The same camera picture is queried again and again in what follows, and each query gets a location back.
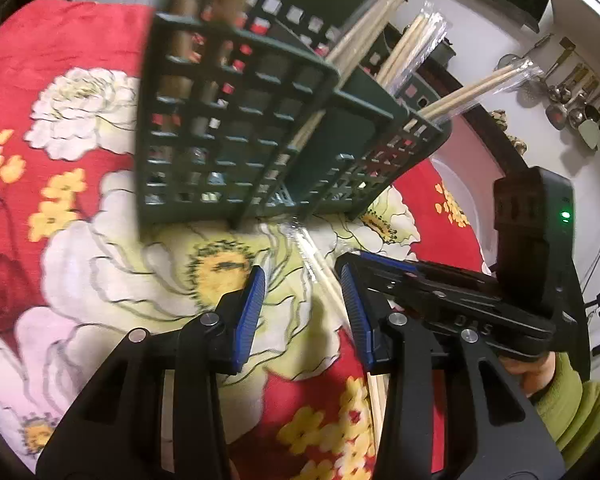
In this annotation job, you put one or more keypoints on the red floral tablecloth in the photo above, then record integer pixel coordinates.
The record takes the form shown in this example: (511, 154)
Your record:
(80, 260)

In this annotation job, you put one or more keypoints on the row of hanging metal utensils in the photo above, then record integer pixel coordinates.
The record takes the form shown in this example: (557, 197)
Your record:
(570, 100)

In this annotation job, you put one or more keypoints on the person's right forearm green sleeve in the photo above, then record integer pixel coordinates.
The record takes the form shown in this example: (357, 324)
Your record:
(575, 410)

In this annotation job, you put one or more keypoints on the dark green plastic utensil basket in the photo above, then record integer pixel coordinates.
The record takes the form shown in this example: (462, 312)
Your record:
(230, 110)

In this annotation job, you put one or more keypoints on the wooden chopsticks pair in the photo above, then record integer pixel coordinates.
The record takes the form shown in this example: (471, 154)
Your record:
(480, 89)
(410, 42)
(375, 15)
(320, 265)

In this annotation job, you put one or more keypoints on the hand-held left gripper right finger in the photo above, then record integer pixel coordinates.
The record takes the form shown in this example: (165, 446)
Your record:
(360, 320)

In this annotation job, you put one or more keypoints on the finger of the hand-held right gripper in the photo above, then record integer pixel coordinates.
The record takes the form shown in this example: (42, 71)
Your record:
(410, 292)
(430, 272)

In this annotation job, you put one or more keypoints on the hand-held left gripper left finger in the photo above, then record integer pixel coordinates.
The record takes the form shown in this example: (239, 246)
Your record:
(247, 320)

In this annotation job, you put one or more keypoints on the person's right hand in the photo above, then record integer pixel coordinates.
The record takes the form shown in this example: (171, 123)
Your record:
(532, 375)

